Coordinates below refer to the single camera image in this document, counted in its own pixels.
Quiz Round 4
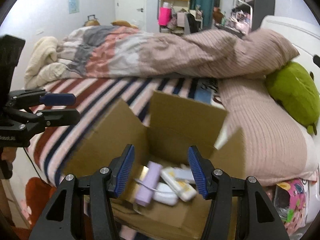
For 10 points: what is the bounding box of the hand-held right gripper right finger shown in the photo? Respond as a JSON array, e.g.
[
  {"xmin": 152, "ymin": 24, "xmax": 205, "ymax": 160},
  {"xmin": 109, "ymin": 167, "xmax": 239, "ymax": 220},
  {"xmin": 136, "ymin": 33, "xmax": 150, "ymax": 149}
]
[{"xmin": 187, "ymin": 145, "xmax": 290, "ymax": 240}]

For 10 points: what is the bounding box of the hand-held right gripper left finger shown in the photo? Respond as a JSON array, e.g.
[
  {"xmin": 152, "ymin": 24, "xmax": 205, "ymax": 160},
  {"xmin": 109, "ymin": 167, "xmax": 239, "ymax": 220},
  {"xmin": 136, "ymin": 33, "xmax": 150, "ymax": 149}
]
[{"xmin": 29, "ymin": 144, "xmax": 136, "ymax": 240}]

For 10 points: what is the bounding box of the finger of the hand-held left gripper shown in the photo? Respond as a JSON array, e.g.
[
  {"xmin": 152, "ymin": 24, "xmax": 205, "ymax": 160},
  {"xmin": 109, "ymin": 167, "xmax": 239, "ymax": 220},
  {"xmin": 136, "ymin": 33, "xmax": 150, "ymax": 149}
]
[
  {"xmin": 5, "ymin": 109, "xmax": 81, "ymax": 137},
  {"xmin": 8, "ymin": 89, "xmax": 76, "ymax": 108}
]

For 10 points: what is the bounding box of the white cosmetic tube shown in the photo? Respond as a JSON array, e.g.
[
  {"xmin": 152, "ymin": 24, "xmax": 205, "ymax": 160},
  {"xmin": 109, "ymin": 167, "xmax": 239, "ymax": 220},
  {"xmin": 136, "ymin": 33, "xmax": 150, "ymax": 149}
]
[{"xmin": 160, "ymin": 167, "xmax": 198, "ymax": 202}]

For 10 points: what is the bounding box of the purple power bank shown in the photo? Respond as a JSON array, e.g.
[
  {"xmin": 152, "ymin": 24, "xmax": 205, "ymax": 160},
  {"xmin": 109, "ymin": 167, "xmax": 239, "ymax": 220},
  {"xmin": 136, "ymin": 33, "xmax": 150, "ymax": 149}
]
[{"xmin": 135, "ymin": 161, "xmax": 161, "ymax": 207}]

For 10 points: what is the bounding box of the white cable with pink strap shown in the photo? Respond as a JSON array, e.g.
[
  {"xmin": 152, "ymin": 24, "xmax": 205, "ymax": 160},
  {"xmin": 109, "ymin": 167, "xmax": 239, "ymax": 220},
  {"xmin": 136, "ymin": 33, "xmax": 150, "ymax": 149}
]
[{"xmin": 135, "ymin": 178, "xmax": 176, "ymax": 194}]

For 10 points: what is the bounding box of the white square earbud case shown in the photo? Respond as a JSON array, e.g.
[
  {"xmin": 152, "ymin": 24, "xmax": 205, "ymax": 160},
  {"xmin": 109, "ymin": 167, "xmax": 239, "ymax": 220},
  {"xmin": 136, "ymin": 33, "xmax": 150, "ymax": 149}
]
[{"xmin": 152, "ymin": 182, "xmax": 179, "ymax": 205}]

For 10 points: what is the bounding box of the brown cardboard box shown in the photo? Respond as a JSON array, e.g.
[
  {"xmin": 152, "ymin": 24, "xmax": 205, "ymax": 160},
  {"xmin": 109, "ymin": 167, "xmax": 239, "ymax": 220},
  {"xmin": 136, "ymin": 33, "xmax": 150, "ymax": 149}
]
[{"xmin": 61, "ymin": 90, "xmax": 247, "ymax": 240}]

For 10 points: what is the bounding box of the cream fleece blanket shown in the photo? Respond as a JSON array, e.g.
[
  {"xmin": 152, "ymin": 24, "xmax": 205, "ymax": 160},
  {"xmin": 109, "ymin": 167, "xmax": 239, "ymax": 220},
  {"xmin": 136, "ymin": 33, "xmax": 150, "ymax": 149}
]
[{"xmin": 24, "ymin": 36, "xmax": 71, "ymax": 88}]

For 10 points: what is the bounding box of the pink striped pillow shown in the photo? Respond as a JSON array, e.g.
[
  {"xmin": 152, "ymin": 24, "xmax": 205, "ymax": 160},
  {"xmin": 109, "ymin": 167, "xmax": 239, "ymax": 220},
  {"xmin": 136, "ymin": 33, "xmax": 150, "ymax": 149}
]
[{"xmin": 218, "ymin": 76, "xmax": 318, "ymax": 187}]

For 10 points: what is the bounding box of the grey suitcase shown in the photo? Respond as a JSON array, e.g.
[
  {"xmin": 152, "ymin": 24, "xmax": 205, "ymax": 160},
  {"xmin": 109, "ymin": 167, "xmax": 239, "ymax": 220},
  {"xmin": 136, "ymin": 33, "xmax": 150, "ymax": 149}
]
[{"xmin": 84, "ymin": 14, "xmax": 99, "ymax": 27}]

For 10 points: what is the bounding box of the floral printed bag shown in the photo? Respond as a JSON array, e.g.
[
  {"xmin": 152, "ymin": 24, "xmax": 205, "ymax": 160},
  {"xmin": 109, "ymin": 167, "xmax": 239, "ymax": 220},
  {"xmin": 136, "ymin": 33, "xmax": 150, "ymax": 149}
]
[{"xmin": 273, "ymin": 177, "xmax": 307, "ymax": 228}]

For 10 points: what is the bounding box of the white door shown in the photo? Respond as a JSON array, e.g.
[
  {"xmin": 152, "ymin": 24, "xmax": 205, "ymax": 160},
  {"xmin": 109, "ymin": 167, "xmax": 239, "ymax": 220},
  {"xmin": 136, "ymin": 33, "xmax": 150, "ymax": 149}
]
[{"xmin": 114, "ymin": 0, "xmax": 148, "ymax": 34}]

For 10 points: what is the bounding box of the pink grey patchwork duvet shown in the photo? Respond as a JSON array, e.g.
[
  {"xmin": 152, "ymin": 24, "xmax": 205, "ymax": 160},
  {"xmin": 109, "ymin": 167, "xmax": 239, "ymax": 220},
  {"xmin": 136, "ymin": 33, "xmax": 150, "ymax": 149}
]
[{"xmin": 57, "ymin": 25, "xmax": 300, "ymax": 81}]

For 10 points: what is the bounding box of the green plush toy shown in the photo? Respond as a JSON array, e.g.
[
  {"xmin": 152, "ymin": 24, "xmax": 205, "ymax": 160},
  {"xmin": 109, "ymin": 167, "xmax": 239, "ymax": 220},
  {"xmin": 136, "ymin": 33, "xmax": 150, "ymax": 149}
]
[{"xmin": 265, "ymin": 61, "xmax": 320, "ymax": 136}]

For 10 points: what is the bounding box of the bright pink bag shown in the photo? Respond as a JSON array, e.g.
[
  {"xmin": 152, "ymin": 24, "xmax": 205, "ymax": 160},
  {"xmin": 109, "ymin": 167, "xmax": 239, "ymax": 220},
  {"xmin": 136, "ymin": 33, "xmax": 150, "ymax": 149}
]
[{"xmin": 158, "ymin": 6, "xmax": 173, "ymax": 27}]

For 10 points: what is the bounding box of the dark brown plush bear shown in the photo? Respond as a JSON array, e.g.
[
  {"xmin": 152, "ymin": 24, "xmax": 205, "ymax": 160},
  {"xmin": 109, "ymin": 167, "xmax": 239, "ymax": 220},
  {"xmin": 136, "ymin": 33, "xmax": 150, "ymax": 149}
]
[{"xmin": 213, "ymin": 7, "xmax": 224, "ymax": 23}]

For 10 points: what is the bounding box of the teal curtain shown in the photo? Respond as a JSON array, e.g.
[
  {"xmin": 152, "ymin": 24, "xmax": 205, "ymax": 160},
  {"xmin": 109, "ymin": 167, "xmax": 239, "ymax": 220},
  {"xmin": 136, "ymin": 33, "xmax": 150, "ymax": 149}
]
[{"xmin": 160, "ymin": 0, "xmax": 216, "ymax": 30}]

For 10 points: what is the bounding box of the dark grey bookshelf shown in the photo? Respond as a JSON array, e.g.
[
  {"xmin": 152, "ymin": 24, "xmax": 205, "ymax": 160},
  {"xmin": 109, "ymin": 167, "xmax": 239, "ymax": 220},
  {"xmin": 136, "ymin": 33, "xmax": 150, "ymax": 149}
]
[{"xmin": 233, "ymin": 0, "xmax": 276, "ymax": 34}]

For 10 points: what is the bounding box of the black cable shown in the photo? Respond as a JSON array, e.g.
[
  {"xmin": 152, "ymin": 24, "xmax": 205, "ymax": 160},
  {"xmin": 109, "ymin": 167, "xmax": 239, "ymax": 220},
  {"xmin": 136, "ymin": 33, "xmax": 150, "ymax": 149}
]
[{"xmin": 24, "ymin": 148, "xmax": 47, "ymax": 184}]

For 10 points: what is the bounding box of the blue wall poster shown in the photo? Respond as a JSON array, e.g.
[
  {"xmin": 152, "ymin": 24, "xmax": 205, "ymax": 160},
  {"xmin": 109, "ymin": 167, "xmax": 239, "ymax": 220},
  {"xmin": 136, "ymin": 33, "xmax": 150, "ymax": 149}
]
[{"xmin": 68, "ymin": 0, "xmax": 80, "ymax": 14}]

